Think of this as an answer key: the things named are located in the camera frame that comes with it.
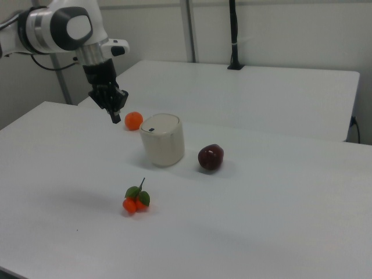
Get aluminium frame post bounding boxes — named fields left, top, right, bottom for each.
left=50, top=53, right=73, bottom=105

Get beige hinged bin lid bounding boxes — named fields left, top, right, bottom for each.
left=139, top=113, right=180, bottom=136

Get large orange tangerine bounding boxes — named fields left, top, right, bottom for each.
left=124, top=111, right=144, bottom=131

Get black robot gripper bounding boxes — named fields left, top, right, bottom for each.
left=82, top=58, right=130, bottom=125

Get dark red apple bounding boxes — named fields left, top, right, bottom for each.
left=198, top=143, right=224, bottom=172

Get small tangerine cluster with leaves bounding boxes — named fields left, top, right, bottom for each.
left=121, top=177, right=152, bottom=215

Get white adjacent table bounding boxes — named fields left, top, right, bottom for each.
left=77, top=59, right=361, bottom=143

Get black camera pole with clamp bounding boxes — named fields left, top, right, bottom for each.
left=226, top=0, right=245, bottom=71

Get black hanging table cable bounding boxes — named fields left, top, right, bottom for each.
left=350, top=115, right=362, bottom=144

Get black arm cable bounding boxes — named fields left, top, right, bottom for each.
left=30, top=53, right=81, bottom=71

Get beige small garbage bin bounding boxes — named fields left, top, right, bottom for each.
left=139, top=113, right=185, bottom=168

